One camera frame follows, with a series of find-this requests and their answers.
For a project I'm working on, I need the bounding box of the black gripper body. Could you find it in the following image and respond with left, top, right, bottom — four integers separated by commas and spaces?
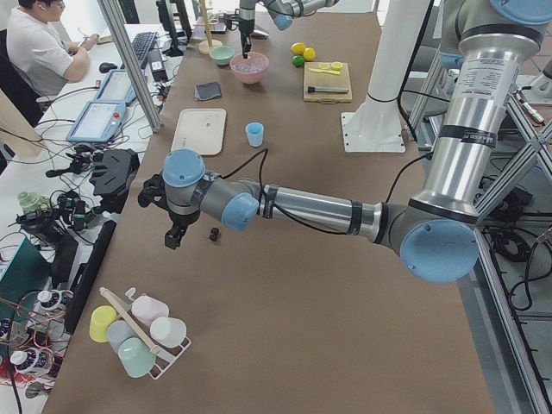
241, 33, 251, 47
166, 210, 201, 235

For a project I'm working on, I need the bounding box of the clear ice cubes pile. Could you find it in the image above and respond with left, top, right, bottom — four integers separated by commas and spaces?
231, 54, 267, 75

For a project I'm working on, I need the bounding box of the wooden cup tree stand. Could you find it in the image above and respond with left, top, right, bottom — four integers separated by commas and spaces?
193, 0, 223, 55

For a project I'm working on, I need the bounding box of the pink plastic cup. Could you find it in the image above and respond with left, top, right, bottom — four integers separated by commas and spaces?
130, 295, 169, 328

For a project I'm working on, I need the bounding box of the light blue plastic cup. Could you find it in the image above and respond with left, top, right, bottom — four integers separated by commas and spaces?
245, 122, 264, 147

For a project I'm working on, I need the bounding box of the white plastic cup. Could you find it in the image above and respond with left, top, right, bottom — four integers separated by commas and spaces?
149, 317, 187, 348

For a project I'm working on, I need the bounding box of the yellow plastic cup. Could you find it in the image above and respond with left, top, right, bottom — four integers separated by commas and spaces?
89, 305, 118, 343

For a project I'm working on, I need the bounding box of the grey plastic cup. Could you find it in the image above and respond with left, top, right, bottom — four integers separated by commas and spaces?
107, 319, 135, 353

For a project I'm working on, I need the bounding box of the mint plastic cup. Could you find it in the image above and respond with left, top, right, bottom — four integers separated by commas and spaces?
117, 337, 155, 378

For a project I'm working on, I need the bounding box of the pink bowl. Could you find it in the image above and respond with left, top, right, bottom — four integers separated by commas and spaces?
229, 52, 270, 85

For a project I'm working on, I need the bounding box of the mint green bowl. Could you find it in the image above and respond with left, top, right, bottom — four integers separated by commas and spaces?
210, 46, 235, 66

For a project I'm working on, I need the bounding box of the dark red cherry pair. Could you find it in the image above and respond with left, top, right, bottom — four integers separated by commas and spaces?
209, 228, 220, 242

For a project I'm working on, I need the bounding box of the whole yellow lemon back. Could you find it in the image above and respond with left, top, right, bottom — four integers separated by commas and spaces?
290, 42, 306, 55

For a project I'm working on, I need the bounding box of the whole yellow lemon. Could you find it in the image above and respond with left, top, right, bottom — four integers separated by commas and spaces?
290, 42, 306, 55
303, 47, 317, 61

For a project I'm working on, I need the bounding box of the green lime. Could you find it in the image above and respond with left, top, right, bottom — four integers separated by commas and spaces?
292, 55, 304, 67

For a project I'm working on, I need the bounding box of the folded grey cloth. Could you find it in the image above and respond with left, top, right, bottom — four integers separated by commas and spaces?
194, 82, 222, 101

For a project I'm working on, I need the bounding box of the black monitor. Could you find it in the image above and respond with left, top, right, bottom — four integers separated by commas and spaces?
155, 0, 192, 57

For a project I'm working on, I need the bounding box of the whole yellow lemon front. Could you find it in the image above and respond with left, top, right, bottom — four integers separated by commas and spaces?
303, 47, 317, 61

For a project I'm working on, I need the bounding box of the wooden cutting board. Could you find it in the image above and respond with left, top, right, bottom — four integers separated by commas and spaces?
303, 62, 353, 104

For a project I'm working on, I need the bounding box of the steel muddler black tip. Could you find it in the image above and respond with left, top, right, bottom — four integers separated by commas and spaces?
307, 86, 349, 94

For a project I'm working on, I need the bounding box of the black flat case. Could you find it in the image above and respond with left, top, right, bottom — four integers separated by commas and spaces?
89, 149, 140, 214

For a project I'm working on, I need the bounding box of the lemon slice upper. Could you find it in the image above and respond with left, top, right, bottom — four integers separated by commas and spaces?
329, 61, 343, 72

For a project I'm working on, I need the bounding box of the cream rabbit tray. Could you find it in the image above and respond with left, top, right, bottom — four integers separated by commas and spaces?
170, 108, 227, 156

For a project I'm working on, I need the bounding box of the yellow plastic knife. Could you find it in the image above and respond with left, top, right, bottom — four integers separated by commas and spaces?
307, 67, 342, 76

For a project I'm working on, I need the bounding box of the black keyboard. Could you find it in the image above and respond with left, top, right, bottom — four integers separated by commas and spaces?
131, 32, 157, 60

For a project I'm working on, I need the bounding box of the blue teach pendant near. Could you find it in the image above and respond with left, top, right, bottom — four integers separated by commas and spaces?
66, 99, 127, 143

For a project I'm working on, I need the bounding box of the blue teach pendant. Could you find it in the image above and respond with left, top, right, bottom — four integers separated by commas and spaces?
66, 99, 127, 143
96, 69, 136, 106

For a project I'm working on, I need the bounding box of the blue teach pendant far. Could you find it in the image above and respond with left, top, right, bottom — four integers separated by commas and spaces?
96, 69, 136, 106

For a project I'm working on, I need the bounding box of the black computer mouse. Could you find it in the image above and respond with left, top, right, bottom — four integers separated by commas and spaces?
98, 62, 118, 73

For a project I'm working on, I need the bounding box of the seated person white shirt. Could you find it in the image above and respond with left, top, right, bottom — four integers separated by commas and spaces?
6, 1, 99, 96

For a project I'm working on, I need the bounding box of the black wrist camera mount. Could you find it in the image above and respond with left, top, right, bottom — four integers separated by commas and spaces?
223, 13, 239, 31

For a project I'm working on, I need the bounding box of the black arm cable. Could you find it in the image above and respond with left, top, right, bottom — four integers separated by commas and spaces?
215, 147, 435, 236

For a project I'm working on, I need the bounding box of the white wire cup rack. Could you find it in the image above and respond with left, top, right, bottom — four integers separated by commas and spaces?
99, 286, 191, 380

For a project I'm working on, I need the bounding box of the aluminium frame post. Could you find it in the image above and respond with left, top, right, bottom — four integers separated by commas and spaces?
97, 0, 161, 133

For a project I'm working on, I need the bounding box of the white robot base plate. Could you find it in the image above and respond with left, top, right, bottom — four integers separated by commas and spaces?
341, 97, 405, 154

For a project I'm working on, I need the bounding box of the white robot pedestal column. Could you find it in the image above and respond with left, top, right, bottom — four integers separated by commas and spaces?
366, 0, 445, 103

